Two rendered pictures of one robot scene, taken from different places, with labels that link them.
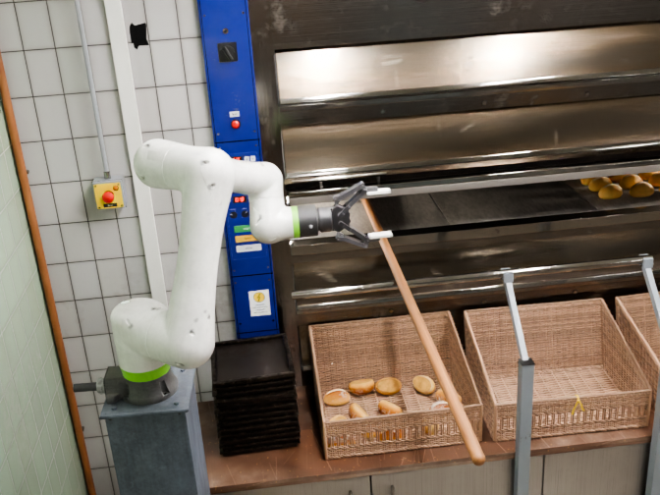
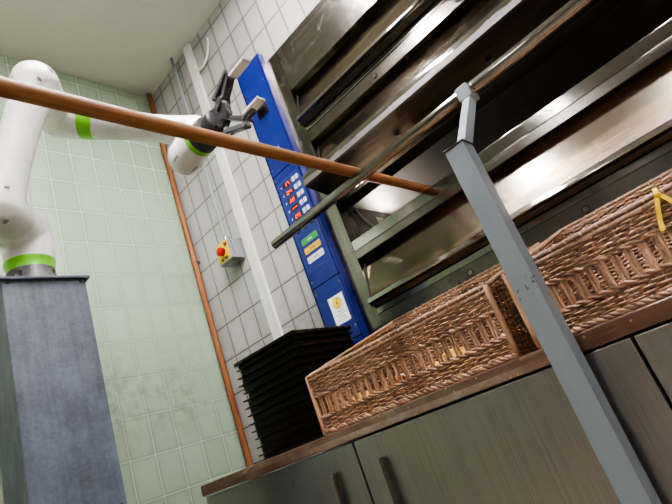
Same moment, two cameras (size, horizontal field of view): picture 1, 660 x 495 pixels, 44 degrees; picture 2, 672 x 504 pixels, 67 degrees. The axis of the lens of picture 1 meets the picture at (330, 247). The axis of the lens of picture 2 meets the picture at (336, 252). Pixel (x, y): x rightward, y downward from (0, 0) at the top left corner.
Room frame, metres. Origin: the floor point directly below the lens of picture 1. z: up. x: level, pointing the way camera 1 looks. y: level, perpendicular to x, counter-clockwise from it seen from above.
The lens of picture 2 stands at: (1.42, -0.95, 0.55)
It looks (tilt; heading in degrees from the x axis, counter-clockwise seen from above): 20 degrees up; 42
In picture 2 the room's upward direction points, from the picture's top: 21 degrees counter-clockwise
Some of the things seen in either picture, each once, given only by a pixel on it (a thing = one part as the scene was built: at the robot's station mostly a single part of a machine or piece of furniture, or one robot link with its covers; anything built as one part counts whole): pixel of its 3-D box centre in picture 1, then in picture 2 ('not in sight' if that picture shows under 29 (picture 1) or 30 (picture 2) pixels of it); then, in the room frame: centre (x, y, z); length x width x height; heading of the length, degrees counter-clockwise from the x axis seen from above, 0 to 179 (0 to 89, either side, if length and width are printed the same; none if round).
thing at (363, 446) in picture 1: (391, 380); (437, 333); (2.53, -0.19, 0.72); 0.56 x 0.49 x 0.28; 95
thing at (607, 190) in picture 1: (627, 167); not in sight; (3.31, -1.29, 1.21); 0.61 x 0.48 x 0.06; 5
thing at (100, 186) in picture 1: (110, 192); (229, 252); (2.66, 0.74, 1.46); 0.10 x 0.07 x 0.10; 95
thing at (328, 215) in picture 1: (333, 218); (219, 118); (2.21, -0.02, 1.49); 0.09 x 0.07 x 0.08; 95
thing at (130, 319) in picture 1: (144, 338); (24, 242); (1.80, 0.48, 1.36); 0.16 x 0.13 x 0.19; 55
